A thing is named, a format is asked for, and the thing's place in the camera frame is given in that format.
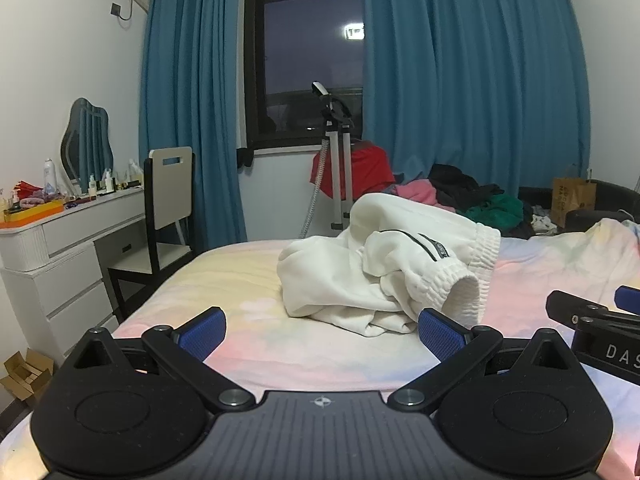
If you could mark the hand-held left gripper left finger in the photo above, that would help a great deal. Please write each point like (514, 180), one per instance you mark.
(202, 332)

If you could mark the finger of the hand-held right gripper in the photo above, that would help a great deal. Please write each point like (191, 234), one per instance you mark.
(575, 306)
(629, 298)

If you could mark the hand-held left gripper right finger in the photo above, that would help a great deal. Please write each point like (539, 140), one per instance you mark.
(440, 334)

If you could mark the white pants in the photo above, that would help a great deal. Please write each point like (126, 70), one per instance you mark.
(380, 265)

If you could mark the pastel bed sheet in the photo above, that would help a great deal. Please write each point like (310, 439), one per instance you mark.
(260, 310)

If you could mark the black sofa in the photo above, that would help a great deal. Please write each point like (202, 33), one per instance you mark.
(612, 197)

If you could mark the brown paper bag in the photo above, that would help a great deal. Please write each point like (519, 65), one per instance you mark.
(574, 200)

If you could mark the green cloth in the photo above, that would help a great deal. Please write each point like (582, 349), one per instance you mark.
(495, 212)

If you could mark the black and white chair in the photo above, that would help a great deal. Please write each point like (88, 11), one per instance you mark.
(170, 195)

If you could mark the black cloth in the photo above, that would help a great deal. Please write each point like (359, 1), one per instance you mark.
(460, 185)

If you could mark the white dressing table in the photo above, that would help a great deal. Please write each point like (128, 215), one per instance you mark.
(60, 270)

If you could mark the small cosmetic bottle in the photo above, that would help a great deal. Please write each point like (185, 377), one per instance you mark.
(92, 186)
(108, 182)

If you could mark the red cloth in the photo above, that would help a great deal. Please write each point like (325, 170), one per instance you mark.
(370, 170)

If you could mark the cardboard box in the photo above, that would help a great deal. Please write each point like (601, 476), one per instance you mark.
(25, 375)

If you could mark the orange tray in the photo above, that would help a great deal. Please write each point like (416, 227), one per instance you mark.
(32, 211)

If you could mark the white spray bottle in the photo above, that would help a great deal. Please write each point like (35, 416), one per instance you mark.
(49, 177)

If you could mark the wavy edged mirror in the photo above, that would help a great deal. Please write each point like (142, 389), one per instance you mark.
(87, 140)

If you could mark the dark framed window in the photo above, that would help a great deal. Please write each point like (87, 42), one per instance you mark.
(305, 60)

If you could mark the wall socket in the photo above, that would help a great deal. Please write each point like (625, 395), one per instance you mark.
(116, 9)

